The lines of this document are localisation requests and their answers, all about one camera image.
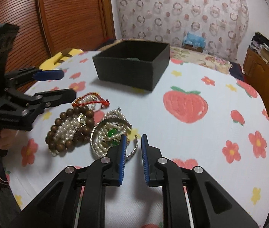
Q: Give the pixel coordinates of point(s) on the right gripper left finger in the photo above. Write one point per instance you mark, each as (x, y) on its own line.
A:
(76, 197)

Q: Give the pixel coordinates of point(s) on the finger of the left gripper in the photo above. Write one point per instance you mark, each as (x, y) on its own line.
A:
(50, 99)
(43, 75)

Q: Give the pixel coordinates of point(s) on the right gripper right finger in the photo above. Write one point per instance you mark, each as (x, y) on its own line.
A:
(191, 197)

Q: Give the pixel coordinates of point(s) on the silver metal bangle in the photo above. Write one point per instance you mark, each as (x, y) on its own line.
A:
(108, 132)

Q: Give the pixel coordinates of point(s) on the black jewelry box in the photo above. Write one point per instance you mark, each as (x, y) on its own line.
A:
(139, 64)

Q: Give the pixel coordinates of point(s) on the left hand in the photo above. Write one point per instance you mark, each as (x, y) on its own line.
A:
(6, 138)

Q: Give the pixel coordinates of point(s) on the yellow plush toy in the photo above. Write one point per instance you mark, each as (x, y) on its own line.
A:
(59, 58)

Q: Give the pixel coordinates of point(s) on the wooden louvered wardrobe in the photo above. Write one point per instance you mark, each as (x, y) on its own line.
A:
(47, 27)

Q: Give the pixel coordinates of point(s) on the strawberry flower print cloth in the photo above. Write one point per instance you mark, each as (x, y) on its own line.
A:
(231, 141)

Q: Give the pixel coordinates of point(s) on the circle pattern sheer curtain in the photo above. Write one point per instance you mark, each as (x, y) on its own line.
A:
(221, 23)

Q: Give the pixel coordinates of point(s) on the floral bed quilt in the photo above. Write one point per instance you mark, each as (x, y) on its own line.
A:
(181, 56)

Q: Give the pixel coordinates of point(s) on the blue tissue cardboard box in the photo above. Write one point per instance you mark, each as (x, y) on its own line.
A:
(194, 42)

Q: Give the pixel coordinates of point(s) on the folded clothes stack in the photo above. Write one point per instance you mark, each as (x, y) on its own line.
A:
(258, 41)

